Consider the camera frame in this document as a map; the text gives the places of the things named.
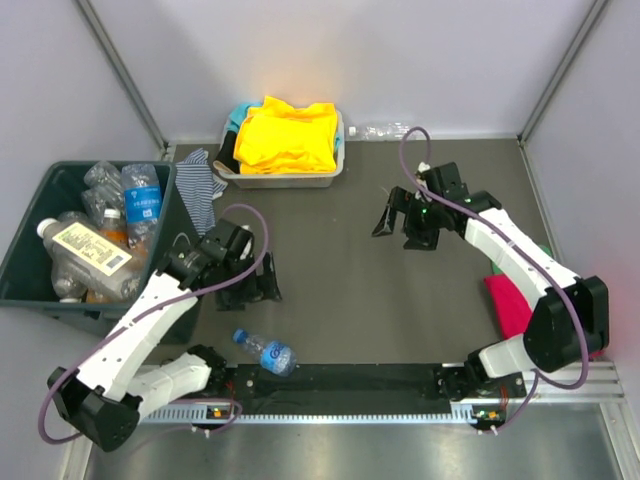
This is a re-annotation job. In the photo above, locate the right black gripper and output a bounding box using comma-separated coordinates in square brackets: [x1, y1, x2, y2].
[372, 187, 443, 251]

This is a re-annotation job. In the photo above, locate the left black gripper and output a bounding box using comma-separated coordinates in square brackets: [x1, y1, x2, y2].
[216, 249, 281, 310]

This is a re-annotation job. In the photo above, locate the blue label bottle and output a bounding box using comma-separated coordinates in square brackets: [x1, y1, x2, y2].
[232, 329, 297, 377]

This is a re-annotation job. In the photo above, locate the blue cap bottle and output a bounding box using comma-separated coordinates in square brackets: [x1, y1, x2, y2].
[121, 163, 163, 254]

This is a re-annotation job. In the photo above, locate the small orange bottle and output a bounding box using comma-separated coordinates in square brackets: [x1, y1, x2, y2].
[100, 208, 128, 247]

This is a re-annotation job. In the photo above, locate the large clear bottle with label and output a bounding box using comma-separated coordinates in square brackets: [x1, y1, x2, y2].
[36, 218, 144, 302]

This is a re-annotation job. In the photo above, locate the clear ribbed bottle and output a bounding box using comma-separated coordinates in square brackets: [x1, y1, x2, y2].
[51, 268, 87, 303]

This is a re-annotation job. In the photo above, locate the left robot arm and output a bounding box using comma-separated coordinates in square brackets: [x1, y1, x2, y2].
[37, 219, 278, 452]

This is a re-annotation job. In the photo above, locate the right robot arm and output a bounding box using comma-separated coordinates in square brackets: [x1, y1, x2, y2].
[372, 163, 609, 396]

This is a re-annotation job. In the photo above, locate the white plastic basket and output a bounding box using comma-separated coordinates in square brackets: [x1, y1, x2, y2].
[213, 110, 346, 190]

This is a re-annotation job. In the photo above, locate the green cloth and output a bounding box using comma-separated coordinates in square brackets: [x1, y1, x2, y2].
[491, 244, 553, 275]

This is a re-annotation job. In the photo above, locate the blue striped cloth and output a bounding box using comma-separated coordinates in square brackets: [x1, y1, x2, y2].
[175, 148, 228, 236]

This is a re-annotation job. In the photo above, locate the yellow cloth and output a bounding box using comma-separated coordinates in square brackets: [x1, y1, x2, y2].
[233, 96, 338, 175]

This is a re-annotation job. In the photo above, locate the magenta cloth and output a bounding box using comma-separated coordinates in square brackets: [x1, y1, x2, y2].
[484, 274, 609, 372]

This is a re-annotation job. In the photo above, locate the teal cloth in basket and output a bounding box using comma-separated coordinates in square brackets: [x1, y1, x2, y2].
[225, 102, 262, 133]

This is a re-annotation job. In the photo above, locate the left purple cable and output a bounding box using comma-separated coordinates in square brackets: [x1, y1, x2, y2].
[38, 203, 270, 445]

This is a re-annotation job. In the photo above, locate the purple cable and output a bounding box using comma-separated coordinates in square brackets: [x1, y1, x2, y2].
[398, 126, 590, 435]
[38, 203, 270, 445]

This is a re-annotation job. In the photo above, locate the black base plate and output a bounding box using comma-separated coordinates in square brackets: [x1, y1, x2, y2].
[197, 363, 526, 401]

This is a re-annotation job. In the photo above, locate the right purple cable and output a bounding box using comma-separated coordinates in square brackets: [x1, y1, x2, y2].
[398, 126, 590, 435]

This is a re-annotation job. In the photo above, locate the grey cable duct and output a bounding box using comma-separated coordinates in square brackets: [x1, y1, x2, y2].
[141, 402, 478, 425]

